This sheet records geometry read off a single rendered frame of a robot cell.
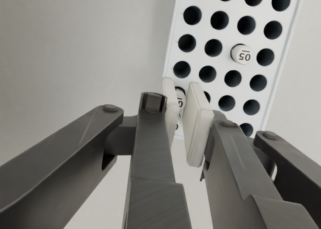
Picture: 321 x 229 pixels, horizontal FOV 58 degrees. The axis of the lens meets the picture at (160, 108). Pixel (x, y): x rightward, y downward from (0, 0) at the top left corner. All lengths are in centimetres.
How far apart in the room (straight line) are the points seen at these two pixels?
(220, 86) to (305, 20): 9
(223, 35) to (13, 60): 17
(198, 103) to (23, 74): 17
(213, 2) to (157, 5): 5
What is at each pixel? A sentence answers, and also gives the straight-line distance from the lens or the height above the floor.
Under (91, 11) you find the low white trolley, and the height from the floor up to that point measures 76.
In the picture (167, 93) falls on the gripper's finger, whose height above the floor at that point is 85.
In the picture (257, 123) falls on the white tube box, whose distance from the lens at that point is 23.
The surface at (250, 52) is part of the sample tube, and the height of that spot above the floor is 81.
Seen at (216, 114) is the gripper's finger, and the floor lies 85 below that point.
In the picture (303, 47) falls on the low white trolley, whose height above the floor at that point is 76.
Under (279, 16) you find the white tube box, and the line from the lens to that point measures 22.
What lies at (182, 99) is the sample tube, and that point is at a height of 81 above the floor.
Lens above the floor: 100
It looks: 73 degrees down
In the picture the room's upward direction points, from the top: 178 degrees counter-clockwise
